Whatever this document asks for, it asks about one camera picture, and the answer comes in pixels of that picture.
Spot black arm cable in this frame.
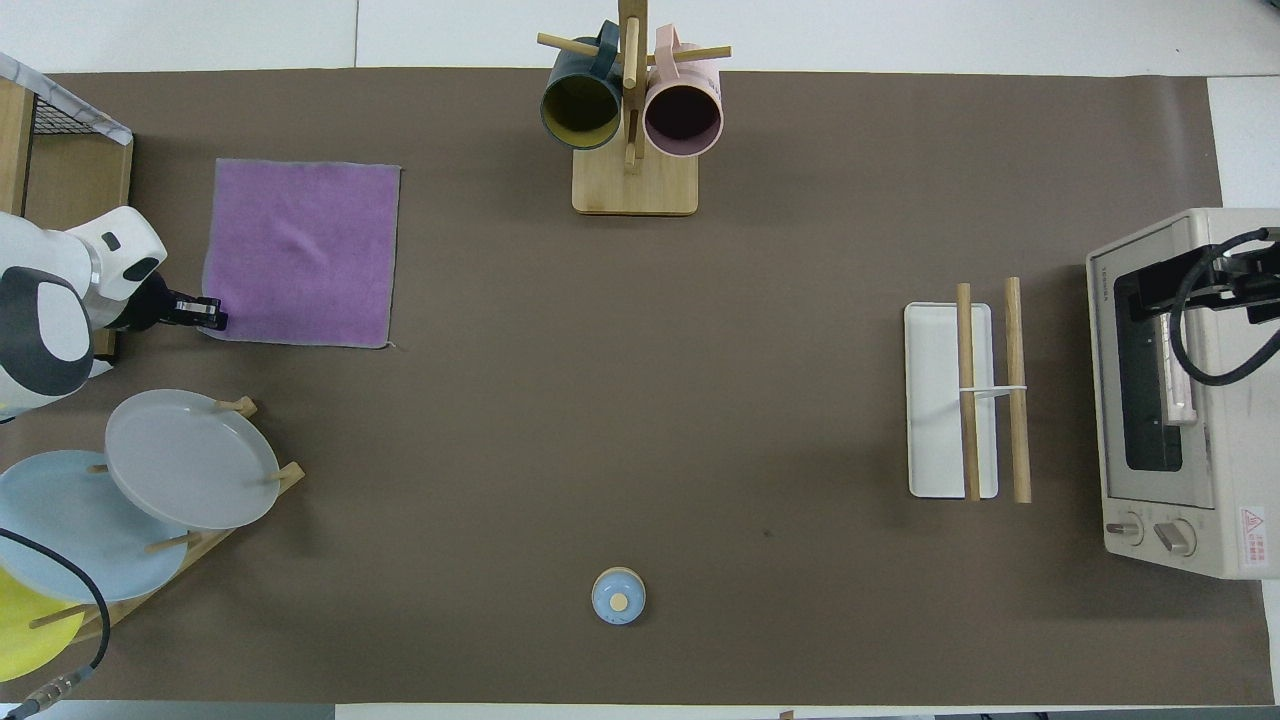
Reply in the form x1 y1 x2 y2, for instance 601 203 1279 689
1168 228 1280 388
0 528 111 717

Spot purple and grey towel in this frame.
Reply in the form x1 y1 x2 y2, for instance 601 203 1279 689
200 158 403 350

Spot wooden plate rack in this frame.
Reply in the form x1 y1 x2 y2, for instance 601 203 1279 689
28 396 306 643

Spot brown table mat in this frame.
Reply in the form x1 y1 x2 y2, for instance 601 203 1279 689
0 67 1276 706

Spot wooden mug tree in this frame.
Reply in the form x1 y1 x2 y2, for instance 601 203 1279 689
537 0 733 217

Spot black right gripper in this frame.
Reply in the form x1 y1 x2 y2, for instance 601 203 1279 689
1115 245 1280 326

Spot black wire basket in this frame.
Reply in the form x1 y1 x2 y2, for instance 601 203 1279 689
28 90 126 138

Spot grey plate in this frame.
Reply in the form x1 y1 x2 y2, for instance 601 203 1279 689
104 389 282 531

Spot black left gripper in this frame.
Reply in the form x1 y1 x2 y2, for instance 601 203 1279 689
128 270 229 333

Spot pink mug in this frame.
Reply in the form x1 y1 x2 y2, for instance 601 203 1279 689
643 25 725 159

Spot dark teal mug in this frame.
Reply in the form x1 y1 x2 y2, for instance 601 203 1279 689
541 20 625 151

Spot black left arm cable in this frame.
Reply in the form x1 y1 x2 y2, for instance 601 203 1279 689
0 528 111 717

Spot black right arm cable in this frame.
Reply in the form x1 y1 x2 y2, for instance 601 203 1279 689
1168 228 1280 388

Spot yellow plate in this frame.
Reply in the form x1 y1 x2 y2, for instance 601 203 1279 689
0 565 87 683

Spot white towel rack wooden bars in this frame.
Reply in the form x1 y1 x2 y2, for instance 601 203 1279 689
904 277 1032 504

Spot beige toaster oven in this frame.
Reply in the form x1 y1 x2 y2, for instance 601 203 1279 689
1086 207 1280 581

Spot light blue plate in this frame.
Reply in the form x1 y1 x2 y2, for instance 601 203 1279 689
0 450 191 604

